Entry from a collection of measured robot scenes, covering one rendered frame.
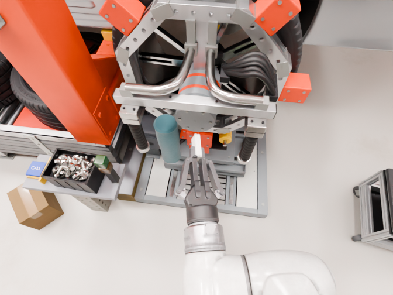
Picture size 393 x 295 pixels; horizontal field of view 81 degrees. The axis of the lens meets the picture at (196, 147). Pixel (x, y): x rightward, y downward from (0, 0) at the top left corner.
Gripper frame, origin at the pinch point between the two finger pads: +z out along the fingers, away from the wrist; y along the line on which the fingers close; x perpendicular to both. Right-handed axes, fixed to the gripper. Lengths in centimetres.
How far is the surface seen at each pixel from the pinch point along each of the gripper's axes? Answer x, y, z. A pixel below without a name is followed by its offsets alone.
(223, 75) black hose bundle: -11.1, -5.2, 17.5
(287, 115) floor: 58, -104, 73
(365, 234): 40, -110, -18
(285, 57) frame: -18.3, -22.4, 22.4
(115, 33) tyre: 1.8, 24.4, 40.4
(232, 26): 7, -28, 76
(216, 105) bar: -10.3, -2.2, 7.0
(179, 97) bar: -6.9, 6.5, 10.2
